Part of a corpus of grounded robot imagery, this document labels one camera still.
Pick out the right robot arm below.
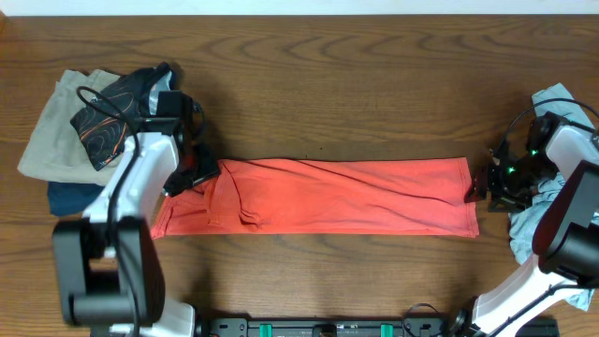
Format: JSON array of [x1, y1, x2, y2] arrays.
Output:
[[449, 112, 598, 336]]

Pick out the beige folded garment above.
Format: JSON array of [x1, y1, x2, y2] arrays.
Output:
[[18, 69, 121, 186]]

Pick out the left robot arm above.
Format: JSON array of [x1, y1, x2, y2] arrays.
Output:
[[51, 91, 204, 336]]

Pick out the red soccer t-shirt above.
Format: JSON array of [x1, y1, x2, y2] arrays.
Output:
[[151, 157, 479, 239]]

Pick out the black orange patterned shirt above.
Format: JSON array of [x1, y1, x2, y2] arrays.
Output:
[[70, 62, 176, 170]]

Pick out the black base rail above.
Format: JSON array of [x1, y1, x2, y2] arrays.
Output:
[[196, 302, 561, 337]]

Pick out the navy blue folded garment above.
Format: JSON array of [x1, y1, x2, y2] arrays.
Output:
[[47, 182, 103, 217]]

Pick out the light blue t-shirt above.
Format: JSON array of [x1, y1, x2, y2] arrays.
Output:
[[508, 82, 594, 312]]

